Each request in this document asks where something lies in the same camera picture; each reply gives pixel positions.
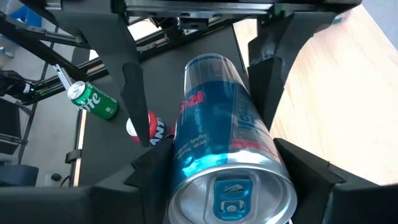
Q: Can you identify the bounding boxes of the red Fanta can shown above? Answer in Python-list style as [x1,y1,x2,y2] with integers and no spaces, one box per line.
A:
[126,110,169,147]

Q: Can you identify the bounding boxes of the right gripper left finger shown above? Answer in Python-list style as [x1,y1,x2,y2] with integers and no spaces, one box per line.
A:
[0,138,175,224]

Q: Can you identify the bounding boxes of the wooden shelf black metal legs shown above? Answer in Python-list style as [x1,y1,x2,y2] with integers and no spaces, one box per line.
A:
[233,4,398,186]

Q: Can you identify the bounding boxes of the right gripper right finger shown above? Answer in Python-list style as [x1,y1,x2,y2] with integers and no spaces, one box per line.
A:
[272,138,398,224]

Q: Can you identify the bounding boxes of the green Sprite can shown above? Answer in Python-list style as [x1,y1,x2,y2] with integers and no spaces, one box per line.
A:
[67,80,120,121]

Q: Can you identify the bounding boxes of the blue silver Red Bull can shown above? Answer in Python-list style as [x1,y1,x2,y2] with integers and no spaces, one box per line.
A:
[167,52,299,224]

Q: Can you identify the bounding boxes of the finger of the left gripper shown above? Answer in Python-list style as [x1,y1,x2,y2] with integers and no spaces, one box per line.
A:
[52,7,152,147]
[248,11,338,130]

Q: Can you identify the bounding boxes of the blue storage bin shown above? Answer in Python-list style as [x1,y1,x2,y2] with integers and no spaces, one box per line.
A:
[8,5,43,28]

